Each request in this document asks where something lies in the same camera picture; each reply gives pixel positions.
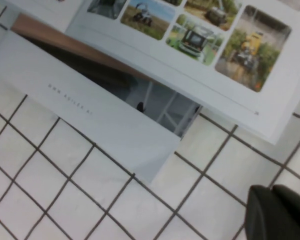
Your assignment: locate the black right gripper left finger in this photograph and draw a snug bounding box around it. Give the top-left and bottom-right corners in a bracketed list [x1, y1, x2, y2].
[244, 184, 278, 240]

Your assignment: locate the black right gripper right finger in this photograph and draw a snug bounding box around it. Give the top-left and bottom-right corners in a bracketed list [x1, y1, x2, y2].
[271, 184, 300, 240]

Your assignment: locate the white tablecloth with black grid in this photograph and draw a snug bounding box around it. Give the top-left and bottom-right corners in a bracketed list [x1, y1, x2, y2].
[0, 0, 300, 240]

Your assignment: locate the closed white brochure with shelf photo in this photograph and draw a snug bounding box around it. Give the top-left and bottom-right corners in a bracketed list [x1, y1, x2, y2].
[0, 13, 203, 185]

